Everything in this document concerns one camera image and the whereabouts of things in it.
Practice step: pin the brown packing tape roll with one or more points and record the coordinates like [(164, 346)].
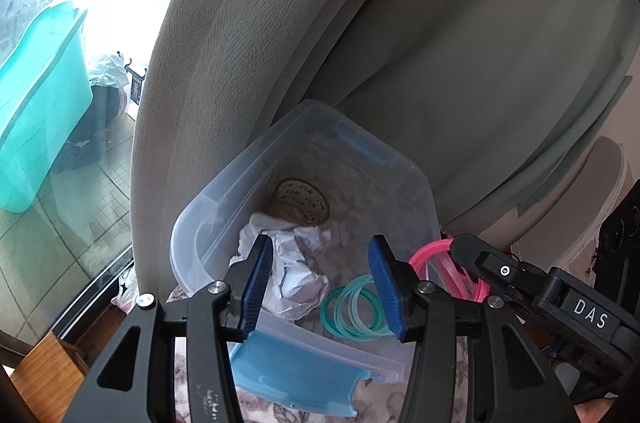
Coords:
[(299, 201)]

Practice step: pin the turquoise plastic tub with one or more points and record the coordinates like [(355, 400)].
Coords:
[(45, 91)]

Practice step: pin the white paper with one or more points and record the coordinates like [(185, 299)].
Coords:
[(296, 285)]

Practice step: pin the teal plastic spring rings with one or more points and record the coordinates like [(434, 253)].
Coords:
[(352, 312)]

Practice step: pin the clear plastic storage bin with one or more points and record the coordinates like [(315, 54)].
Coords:
[(321, 186)]

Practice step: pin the wooden bed frame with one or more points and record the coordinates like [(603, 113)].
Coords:
[(49, 377)]

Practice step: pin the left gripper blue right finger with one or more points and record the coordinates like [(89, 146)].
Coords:
[(395, 282)]

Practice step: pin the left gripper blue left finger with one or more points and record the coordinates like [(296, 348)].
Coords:
[(248, 281)]

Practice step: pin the pink plastic spring coil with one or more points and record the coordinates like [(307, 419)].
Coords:
[(433, 263)]

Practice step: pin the grey green curtain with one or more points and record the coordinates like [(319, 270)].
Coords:
[(495, 100)]

